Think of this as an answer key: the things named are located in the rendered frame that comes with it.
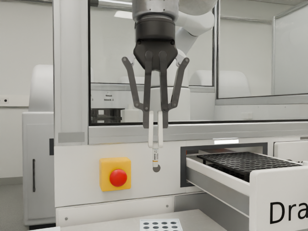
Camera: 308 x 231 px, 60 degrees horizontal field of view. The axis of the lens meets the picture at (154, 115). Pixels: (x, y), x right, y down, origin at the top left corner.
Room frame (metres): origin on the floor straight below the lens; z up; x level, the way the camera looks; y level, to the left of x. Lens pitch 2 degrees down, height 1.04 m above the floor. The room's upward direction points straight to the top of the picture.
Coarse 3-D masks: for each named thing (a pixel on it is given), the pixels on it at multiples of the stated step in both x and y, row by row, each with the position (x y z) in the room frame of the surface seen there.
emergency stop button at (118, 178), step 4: (112, 172) 0.60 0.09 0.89; (116, 172) 0.60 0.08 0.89; (120, 172) 0.60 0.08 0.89; (124, 172) 0.61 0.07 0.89; (112, 176) 0.60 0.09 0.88; (116, 176) 0.60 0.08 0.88; (120, 176) 0.60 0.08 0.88; (124, 176) 0.60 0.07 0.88; (112, 180) 0.60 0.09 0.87; (116, 180) 0.60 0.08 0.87; (120, 180) 0.60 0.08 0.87; (124, 180) 0.60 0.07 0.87; (112, 184) 0.60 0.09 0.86; (116, 184) 0.60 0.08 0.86; (120, 184) 0.60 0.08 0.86
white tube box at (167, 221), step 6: (144, 222) 0.55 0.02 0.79; (150, 222) 0.55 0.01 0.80; (156, 222) 0.55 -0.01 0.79; (162, 222) 0.56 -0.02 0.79; (168, 222) 0.55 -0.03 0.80; (174, 222) 0.56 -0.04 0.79; (144, 228) 0.53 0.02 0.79; (150, 228) 0.53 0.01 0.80; (156, 228) 0.54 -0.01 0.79; (162, 228) 0.53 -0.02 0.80; (168, 228) 0.53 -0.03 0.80; (174, 228) 0.53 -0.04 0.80; (180, 228) 0.53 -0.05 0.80
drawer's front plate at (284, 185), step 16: (256, 176) 0.44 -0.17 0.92; (272, 176) 0.45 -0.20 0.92; (288, 176) 0.46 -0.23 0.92; (304, 176) 0.47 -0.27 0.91; (256, 192) 0.44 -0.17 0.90; (272, 192) 0.45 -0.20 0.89; (288, 192) 0.46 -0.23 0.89; (304, 192) 0.47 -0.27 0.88; (256, 208) 0.44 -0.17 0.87; (288, 208) 0.46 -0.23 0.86; (304, 208) 0.47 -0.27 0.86; (256, 224) 0.44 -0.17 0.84; (272, 224) 0.45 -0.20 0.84; (288, 224) 0.46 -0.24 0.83; (304, 224) 0.47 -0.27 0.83
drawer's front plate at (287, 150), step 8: (280, 144) 0.81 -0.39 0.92; (288, 144) 0.82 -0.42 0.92; (296, 144) 0.83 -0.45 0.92; (304, 144) 0.84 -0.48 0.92; (280, 152) 0.81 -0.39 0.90; (288, 152) 0.82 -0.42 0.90; (296, 152) 0.83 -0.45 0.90; (304, 152) 0.84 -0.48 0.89; (296, 160) 0.83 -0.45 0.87; (304, 160) 0.84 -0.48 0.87
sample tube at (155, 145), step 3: (153, 144) 0.51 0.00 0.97; (156, 144) 0.51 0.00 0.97; (153, 147) 0.51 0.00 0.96; (156, 147) 0.51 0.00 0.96; (153, 150) 0.51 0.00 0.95; (156, 150) 0.51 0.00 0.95; (153, 153) 0.51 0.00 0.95; (156, 153) 0.51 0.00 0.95; (153, 156) 0.51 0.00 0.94; (156, 156) 0.51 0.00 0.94; (153, 159) 0.51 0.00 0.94; (156, 159) 0.51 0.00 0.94; (153, 162) 0.51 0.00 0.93; (156, 162) 0.51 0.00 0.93; (153, 165) 0.51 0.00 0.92; (156, 165) 0.51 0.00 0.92
